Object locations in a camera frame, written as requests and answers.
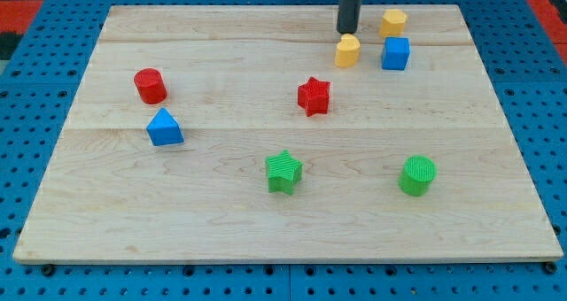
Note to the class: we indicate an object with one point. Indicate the red cylinder block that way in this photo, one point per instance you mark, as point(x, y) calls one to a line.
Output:
point(150, 86)

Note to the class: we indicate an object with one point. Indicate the blue cube block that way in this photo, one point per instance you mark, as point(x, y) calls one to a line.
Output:
point(395, 54)

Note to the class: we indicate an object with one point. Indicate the blue triangle block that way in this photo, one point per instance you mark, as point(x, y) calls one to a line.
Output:
point(163, 129)

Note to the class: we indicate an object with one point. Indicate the red star block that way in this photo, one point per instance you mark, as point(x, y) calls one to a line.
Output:
point(314, 96)

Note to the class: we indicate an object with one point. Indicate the light wooden board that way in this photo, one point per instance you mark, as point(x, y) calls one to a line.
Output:
point(232, 75)

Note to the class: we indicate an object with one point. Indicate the yellow heart block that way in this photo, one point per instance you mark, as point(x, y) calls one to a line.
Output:
point(347, 51)

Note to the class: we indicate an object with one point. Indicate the green star block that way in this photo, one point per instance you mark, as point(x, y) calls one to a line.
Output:
point(283, 172)

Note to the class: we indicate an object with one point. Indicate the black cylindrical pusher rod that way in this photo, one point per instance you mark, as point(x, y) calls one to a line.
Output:
point(348, 16)

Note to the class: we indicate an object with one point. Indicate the yellow hexagon block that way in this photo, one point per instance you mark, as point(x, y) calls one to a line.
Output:
point(393, 23)

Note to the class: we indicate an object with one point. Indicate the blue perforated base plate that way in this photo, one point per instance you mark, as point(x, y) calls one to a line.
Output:
point(38, 86)

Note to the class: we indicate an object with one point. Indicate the green cylinder block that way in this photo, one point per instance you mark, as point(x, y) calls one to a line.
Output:
point(416, 175)

